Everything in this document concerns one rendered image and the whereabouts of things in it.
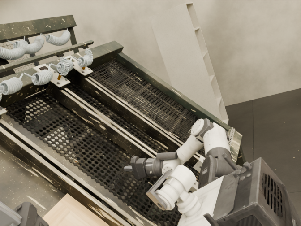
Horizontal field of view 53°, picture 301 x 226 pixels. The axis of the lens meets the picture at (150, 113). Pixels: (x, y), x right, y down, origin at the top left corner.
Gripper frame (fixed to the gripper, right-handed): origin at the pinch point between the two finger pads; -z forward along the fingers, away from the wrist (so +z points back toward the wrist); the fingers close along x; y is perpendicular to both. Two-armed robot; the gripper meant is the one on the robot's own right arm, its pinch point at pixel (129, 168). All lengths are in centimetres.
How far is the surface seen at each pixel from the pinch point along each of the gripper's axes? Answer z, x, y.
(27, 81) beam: -45, 53, -2
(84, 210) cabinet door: -5.2, 0.2, 33.2
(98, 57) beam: -45, 51, -72
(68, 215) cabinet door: -8.1, 2.8, 39.4
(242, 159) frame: 35, -56, -106
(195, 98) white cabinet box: -56, -61, -317
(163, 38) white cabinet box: -83, 38, -316
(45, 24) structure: -83, 84, -75
